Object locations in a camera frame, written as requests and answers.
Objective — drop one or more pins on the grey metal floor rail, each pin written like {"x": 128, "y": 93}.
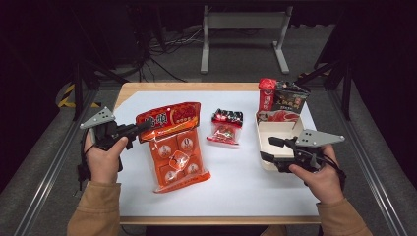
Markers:
{"x": 49, "y": 170}
{"x": 370, "y": 170}

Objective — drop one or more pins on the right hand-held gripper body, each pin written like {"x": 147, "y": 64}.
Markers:
{"x": 316, "y": 137}

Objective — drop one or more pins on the large orange cube seasoning packet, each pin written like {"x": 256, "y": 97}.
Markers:
{"x": 177, "y": 154}

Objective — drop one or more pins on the white table mat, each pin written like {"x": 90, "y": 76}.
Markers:
{"x": 229, "y": 183}

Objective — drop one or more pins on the person's left hand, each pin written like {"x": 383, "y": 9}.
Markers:
{"x": 105, "y": 164}

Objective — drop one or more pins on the person's right hand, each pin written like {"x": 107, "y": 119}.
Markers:
{"x": 323, "y": 185}

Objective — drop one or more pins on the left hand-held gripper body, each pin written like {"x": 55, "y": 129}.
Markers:
{"x": 98, "y": 118}

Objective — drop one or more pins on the red black soup base packet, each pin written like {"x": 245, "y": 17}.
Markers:
{"x": 285, "y": 98}

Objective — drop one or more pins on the white divided plastic container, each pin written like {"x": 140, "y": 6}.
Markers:
{"x": 278, "y": 129}

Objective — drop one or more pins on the grey metal stand frame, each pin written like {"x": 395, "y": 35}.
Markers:
{"x": 246, "y": 19}

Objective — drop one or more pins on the small red black snack packet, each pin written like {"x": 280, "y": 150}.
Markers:
{"x": 226, "y": 128}

